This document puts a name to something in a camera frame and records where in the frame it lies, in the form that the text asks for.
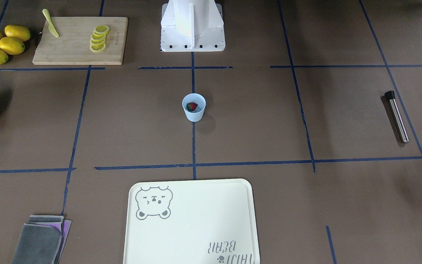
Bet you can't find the red strawberry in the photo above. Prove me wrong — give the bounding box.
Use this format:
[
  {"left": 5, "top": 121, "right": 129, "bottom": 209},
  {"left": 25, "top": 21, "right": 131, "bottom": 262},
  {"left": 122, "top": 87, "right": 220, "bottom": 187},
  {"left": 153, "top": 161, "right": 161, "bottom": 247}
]
[{"left": 185, "top": 102, "right": 198, "bottom": 113}]

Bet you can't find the stainless steel muddler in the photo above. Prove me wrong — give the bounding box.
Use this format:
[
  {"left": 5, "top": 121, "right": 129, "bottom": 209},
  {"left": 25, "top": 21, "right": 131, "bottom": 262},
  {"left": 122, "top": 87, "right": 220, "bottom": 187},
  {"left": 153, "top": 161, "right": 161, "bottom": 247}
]
[{"left": 385, "top": 90, "right": 409, "bottom": 144}]

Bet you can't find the bamboo cutting board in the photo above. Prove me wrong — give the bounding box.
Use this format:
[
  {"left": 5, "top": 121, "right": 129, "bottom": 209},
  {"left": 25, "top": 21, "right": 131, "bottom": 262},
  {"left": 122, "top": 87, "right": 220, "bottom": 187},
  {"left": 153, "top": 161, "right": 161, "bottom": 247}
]
[{"left": 32, "top": 16, "right": 129, "bottom": 65}]

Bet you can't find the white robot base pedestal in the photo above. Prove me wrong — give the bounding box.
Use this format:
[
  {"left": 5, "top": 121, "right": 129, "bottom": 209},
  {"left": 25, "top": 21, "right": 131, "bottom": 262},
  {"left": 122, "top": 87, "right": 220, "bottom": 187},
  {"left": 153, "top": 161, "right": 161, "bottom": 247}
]
[{"left": 160, "top": 0, "right": 226, "bottom": 52}]

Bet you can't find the cream bear serving tray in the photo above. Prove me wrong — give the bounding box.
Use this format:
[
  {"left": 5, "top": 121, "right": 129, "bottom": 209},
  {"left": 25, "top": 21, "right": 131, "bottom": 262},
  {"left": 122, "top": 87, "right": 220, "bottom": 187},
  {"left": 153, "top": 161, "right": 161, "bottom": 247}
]
[{"left": 123, "top": 179, "right": 261, "bottom": 264}]

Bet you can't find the lemon slices row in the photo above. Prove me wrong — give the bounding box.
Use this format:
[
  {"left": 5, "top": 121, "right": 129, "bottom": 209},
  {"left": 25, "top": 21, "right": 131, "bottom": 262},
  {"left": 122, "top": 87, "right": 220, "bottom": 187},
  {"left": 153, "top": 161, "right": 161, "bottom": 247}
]
[{"left": 89, "top": 25, "right": 110, "bottom": 52}]

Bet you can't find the grey folded cloth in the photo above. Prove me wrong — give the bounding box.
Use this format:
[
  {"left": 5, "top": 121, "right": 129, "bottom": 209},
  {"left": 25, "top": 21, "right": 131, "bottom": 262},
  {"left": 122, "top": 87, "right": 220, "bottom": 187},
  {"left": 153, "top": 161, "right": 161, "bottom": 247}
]
[{"left": 12, "top": 214, "right": 72, "bottom": 264}]

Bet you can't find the yellow-green plastic knife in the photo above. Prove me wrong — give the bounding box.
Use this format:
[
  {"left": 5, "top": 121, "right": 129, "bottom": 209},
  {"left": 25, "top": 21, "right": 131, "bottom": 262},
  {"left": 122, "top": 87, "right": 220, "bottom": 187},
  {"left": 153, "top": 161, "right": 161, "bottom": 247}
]
[{"left": 42, "top": 9, "right": 60, "bottom": 37}]

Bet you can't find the light blue plastic cup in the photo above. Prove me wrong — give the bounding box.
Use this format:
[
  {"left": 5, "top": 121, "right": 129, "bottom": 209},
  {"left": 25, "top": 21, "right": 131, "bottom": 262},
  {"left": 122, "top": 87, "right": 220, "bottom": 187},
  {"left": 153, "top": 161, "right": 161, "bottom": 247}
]
[{"left": 182, "top": 93, "right": 207, "bottom": 122}]

